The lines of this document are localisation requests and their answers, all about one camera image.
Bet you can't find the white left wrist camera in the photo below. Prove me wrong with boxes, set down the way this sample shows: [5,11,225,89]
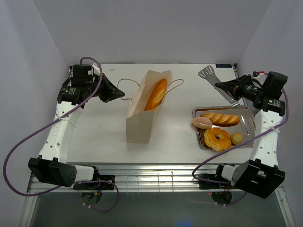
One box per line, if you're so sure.
[92,63,100,76]

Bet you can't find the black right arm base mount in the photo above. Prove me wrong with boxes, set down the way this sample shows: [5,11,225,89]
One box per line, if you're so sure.
[193,174,226,190]

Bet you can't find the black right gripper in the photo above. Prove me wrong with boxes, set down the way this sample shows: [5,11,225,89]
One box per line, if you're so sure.
[214,74,264,103]

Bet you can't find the beige paper bag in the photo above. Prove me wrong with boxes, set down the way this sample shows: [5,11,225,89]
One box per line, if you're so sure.
[124,70,184,144]

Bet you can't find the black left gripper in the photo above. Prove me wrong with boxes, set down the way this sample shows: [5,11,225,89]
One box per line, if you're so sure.
[86,73,125,103]

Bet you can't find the ring shaped fake bread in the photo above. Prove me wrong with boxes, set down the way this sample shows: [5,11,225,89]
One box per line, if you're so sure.
[204,128,232,152]

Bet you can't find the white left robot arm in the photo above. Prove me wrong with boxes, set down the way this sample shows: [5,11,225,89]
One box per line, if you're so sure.
[28,63,125,189]

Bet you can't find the aluminium frame rail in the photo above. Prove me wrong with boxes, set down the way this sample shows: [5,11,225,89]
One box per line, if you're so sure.
[27,163,285,193]

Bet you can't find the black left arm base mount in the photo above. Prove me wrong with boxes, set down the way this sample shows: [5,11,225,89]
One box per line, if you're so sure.
[73,175,116,191]

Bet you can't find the metal bread tongs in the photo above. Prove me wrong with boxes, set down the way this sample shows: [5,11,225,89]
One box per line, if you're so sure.
[198,65,240,107]

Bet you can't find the pink sugared fake doughnut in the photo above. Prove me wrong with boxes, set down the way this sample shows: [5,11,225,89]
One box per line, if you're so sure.
[192,117,213,129]

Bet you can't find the small round fake bun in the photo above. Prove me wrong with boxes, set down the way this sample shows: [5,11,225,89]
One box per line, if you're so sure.
[230,133,243,145]

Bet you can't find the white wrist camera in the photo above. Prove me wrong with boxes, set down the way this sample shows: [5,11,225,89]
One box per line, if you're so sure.
[252,71,268,78]
[92,63,100,76]

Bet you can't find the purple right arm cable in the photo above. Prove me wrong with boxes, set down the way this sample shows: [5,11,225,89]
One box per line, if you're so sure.
[190,70,290,206]

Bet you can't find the scored oval fake loaf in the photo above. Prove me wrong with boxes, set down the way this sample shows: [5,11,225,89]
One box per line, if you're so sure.
[200,113,240,126]

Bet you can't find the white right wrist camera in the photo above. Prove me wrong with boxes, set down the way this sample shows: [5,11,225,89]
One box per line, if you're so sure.
[252,71,268,78]

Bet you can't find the metal baking tray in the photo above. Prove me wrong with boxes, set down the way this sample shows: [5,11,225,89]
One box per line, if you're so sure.
[192,105,255,142]

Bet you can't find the long baguette fake bread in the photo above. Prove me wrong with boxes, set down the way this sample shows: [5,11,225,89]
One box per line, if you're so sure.
[144,79,167,111]

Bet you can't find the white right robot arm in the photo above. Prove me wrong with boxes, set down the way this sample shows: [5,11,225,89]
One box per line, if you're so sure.
[214,71,288,199]

